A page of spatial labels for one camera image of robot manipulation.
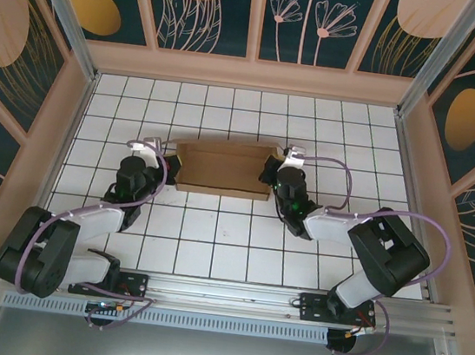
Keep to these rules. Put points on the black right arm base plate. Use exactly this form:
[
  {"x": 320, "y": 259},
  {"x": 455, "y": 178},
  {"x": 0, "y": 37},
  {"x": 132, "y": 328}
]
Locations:
[{"x": 312, "y": 305}]

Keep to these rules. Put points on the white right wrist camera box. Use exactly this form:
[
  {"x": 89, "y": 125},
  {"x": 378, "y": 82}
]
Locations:
[{"x": 294, "y": 161}]

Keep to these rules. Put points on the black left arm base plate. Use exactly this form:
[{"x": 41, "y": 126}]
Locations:
[{"x": 134, "y": 282}]

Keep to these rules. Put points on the aluminium frame post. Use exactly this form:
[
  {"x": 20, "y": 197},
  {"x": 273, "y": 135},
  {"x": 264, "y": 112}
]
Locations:
[
  {"x": 442, "y": 51},
  {"x": 67, "y": 10}
]

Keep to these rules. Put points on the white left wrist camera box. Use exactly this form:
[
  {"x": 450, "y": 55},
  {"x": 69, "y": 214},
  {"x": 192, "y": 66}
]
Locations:
[{"x": 149, "y": 148}]

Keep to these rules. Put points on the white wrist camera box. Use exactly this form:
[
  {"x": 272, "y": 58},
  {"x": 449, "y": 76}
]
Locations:
[
  {"x": 149, "y": 148},
  {"x": 294, "y": 161}
]

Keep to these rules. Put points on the brown cardboard paper box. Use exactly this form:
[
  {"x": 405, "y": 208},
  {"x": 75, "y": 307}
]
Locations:
[{"x": 221, "y": 171}]

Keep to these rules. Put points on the aluminium table side rail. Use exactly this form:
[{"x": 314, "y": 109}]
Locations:
[
  {"x": 80, "y": 113},
  {"x": 405, "y": 164}
]

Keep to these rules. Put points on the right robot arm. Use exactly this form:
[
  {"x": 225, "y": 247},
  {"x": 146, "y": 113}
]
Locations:
[{"x": 389, "y": 254}]

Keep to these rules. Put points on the aluminium mounting rail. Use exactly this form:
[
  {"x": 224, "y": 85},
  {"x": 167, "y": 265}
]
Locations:
[{"x": 222, "y": 296}]

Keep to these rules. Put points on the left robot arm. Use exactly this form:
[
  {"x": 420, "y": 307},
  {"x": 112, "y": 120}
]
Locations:
[{"x": 34, "y": 256}]

